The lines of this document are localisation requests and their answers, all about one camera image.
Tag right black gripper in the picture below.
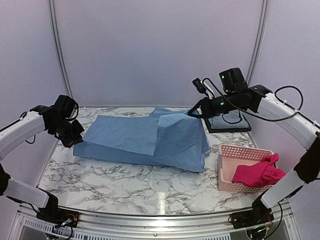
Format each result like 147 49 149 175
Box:
188 90 241 119

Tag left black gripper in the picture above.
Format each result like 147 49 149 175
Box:
50 118 84 148

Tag light blue shirt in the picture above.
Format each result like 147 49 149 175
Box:
73 107 210 173

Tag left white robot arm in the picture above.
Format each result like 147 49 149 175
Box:
0 105 84 223

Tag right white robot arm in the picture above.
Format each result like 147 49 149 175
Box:
187 79 320 224

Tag pink plastic laundry basket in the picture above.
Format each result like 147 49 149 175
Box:
216 144 278 195

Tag black tray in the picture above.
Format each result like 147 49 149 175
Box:
204 110 252 133

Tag folded blue jeans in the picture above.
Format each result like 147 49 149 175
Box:
208 110 250 130

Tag magenta red garment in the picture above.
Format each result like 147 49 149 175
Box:
231 153 286 188

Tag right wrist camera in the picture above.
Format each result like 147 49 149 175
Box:
192 78 215 100

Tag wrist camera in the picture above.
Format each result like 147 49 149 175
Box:
192 78 215 100
53 94 79 122

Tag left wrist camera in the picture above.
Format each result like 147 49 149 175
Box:
53 94 79 122

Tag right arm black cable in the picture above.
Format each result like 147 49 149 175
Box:
202 77 306 125

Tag aluminium table front rail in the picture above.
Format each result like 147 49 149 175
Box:
8 201 301 240

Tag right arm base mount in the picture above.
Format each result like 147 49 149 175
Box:
228 209 274 229

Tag right aluminium frame post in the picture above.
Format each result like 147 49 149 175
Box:
246 0 270 85

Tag aluminium frame post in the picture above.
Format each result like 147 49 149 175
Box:
246 0 270 85
47 0 74 98

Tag left aluminium frame post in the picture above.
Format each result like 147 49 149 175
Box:
47 0 74 98

